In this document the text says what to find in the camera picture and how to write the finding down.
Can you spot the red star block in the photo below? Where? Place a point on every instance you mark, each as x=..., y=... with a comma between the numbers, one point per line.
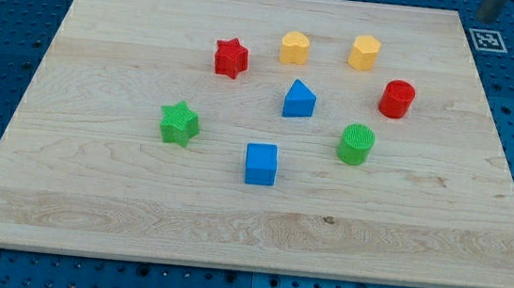
x=231, y=57

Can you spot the green cylinder block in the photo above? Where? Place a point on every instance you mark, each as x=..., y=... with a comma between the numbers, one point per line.
x=357, y=140

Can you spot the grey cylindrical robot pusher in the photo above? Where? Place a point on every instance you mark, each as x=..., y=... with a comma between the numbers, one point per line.
x=489, y=10

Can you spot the green star block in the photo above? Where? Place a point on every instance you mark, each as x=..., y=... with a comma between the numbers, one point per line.
x=178, y=124

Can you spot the white fiducial marker tag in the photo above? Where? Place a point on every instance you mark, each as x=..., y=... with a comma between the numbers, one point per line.
x=487, y=41

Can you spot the blue cube block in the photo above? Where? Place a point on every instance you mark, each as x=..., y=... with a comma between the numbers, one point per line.
x=261, y=164

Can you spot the light wooden board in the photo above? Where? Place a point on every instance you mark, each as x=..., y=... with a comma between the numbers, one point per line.
x=84, y=170

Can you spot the yellow hexagon block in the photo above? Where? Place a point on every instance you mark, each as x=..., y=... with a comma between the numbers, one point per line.
x=364, y=53

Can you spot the red cylinder block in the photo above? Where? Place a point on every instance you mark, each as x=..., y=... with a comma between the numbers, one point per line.
x=396, y=99

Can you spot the blue triangle block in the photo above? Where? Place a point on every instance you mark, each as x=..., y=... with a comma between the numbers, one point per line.
x=299, y=101

